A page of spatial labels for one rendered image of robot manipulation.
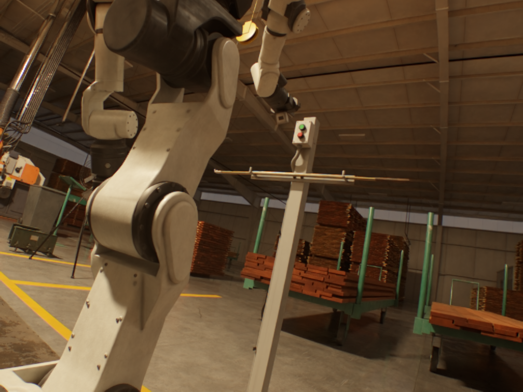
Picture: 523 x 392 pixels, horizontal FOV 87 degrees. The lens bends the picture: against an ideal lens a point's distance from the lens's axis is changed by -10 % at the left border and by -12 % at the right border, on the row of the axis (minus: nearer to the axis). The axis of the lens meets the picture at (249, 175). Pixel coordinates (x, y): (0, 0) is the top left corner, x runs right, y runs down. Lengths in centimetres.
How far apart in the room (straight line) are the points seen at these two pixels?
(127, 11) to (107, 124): 30
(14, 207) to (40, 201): 226
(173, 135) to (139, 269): 24
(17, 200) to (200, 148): 910
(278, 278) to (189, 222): 84
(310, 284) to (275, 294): 136
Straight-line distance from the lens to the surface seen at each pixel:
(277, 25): 97
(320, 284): 265
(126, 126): 75
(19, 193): 961
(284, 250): 133
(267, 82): 106
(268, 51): 102
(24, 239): 429
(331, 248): 1071
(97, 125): 79
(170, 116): 62
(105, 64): 78
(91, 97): 79
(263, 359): 138
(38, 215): 748
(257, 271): 292
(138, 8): 55
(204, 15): 64
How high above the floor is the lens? 62
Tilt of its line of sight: 15 degrees up
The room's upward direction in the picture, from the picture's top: 13 degrees clockwise
